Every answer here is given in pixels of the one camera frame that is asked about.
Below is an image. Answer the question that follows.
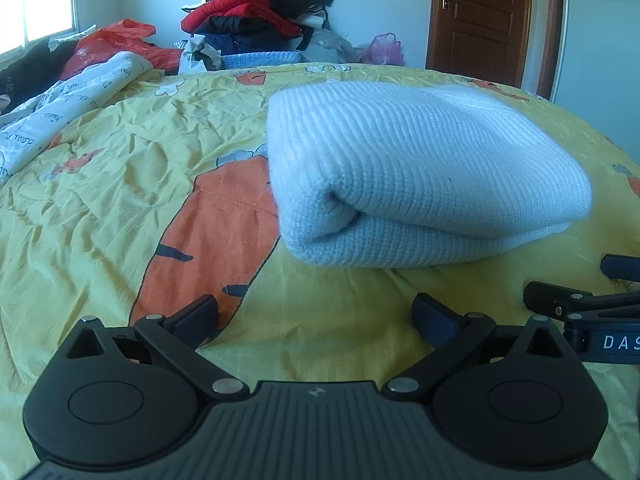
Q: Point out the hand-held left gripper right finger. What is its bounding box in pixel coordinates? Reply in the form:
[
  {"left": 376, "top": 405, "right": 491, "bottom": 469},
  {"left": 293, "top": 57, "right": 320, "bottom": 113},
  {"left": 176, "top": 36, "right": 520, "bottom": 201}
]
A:
[{"left": 382, "top": 292, "right": 566, "bottom": 401}]

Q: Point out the navy jacket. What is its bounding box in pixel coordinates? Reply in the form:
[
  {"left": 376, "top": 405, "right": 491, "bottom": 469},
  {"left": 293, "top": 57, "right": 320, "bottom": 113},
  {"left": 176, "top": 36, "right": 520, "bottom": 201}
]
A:
[{"left": 202, "top": 16, "right": 301, "bottom": 56}]

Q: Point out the white and black garment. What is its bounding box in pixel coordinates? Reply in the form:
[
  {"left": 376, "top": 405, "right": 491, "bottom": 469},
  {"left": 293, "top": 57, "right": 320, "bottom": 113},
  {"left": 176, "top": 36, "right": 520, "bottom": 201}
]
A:
[{"left": 295, "top": 5, "right": 331, "bottom": 31}]

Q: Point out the brown wooden door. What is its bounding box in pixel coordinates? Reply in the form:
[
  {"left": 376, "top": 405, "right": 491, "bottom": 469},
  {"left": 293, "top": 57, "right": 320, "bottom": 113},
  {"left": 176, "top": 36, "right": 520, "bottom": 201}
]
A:
[{"left": 426, "top": 0, "right": 565, "bottom": 101}]

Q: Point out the yellow carrot print bed sheet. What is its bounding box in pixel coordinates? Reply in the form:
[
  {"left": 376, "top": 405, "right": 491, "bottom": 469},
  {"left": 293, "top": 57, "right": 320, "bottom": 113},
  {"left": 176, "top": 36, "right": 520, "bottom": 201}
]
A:
[{"left": 0, "top": 62, "right": 640, "bottom": 480}]

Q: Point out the white printed quilt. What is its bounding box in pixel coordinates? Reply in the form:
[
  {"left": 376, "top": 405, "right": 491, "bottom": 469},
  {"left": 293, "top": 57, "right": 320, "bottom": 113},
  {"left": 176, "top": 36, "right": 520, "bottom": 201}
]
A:
[{"left": 0, "top": 51, "right": 153, "bottom": 186}]

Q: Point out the white and black printed cloth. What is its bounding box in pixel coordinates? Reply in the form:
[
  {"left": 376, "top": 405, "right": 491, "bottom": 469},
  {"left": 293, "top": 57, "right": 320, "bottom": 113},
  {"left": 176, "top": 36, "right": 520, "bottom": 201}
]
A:
[{"left": 179, "top": 35, "right": 223, "bottom": 76}]

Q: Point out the grey plastic bag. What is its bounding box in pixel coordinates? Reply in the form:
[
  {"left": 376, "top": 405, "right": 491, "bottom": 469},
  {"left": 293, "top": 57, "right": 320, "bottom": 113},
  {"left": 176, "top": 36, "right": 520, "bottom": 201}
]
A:
[{"left": 302, "top": 29, "right": 361, "bottom": 63}]

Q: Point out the red plastic bag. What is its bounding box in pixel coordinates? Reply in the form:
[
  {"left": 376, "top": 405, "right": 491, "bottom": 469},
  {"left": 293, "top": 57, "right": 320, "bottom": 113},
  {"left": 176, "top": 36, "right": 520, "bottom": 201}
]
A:
[{"left": 60, "top": 19, "right": 183, "bottom": 81}]

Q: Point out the red jacket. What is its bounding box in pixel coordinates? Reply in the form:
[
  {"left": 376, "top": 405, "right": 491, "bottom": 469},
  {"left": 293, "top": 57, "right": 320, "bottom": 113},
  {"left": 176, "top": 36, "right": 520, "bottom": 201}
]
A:
[{"left": 181, "top": 0, "right": 303, "bottom": 36}]

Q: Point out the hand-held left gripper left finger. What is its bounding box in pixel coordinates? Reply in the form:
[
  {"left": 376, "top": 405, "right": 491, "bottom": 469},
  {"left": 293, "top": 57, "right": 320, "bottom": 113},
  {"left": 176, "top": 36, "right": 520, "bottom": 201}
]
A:
[{"left": 62, "top": 294, "right": 251, "bottom": 401}]

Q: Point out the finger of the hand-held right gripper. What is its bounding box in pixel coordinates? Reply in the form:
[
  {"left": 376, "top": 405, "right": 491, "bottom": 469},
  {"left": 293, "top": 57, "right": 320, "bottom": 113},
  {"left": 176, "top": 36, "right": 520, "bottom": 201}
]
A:
[
  {"left": 523, "top": 281, "right": 596, "bottom": 319},
  {"left": 600, "top": 254, "right": 640, "bottom": 282}
]

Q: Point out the white knit sweater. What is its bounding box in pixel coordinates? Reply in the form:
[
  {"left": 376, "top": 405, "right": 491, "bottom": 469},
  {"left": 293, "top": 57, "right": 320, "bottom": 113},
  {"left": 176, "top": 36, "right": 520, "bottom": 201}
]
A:
[{"left": 266, "top": 81, "right": 593, "bottom": 268}]

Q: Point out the pink plastic bag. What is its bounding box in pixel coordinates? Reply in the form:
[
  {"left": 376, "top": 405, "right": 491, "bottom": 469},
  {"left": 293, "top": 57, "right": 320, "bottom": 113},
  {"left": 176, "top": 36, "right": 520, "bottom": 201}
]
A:
[{"left": 362, "top": 33, "right": 403, "bottom": 66}]

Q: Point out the blue knit garment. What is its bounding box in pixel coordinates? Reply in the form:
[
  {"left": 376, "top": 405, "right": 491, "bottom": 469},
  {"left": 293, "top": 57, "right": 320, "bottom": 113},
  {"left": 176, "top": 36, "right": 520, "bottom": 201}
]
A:
[{"left": 220, "top": 51, "right": 306, "bottom": 71}]

